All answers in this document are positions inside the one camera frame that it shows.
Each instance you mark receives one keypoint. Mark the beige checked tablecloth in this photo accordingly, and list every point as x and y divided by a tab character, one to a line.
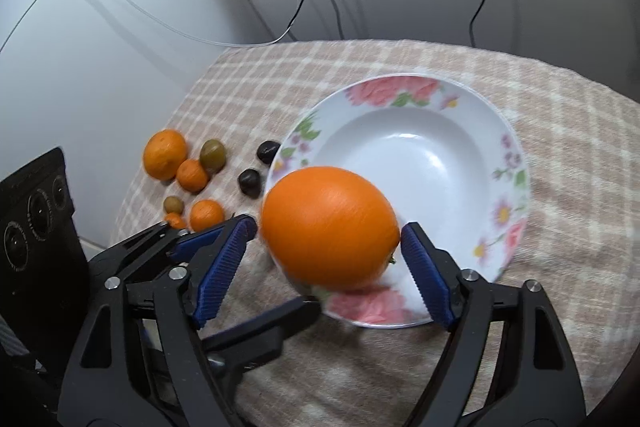
550	157

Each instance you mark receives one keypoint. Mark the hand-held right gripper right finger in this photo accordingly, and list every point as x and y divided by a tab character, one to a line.
430	277

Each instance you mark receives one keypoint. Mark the large mandarin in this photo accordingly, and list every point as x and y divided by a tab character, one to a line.
165	155

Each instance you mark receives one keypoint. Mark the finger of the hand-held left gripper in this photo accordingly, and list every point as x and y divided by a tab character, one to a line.
260	332
150	241

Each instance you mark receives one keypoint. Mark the small yellowish green fruit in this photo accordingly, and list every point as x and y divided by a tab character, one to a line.
173	204

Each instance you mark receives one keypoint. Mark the white floral plate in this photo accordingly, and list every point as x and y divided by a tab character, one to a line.
425	157

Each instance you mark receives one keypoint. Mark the dark purple fruit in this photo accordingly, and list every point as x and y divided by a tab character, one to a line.
268	152
249	183

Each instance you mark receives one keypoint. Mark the olive brown round fruit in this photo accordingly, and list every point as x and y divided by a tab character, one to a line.
212	155

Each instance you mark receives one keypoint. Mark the large orange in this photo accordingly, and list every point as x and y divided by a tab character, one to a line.
325	227

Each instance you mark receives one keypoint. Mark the small mandarin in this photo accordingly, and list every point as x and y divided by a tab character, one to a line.
206	215
192	176

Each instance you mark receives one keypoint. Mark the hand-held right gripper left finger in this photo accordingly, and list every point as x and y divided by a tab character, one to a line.
225	272

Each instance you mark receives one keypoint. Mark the tiny amber orange fruit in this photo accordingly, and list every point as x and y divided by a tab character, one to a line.
175	221

